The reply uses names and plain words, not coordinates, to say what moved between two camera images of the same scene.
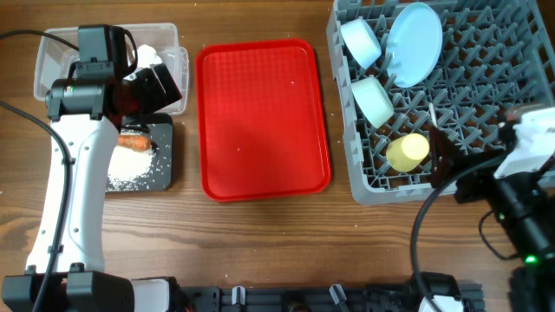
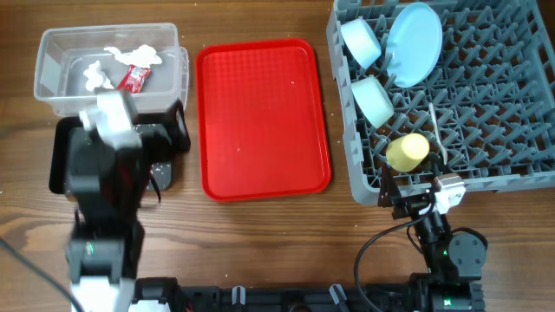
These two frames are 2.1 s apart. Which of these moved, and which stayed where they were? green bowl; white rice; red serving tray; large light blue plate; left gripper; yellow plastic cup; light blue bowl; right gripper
Moved: right gripper; white rice; left gripper
Stayed: green bowl; red serving tray; light blue bowl; yellow plastic cup; large light blue plate
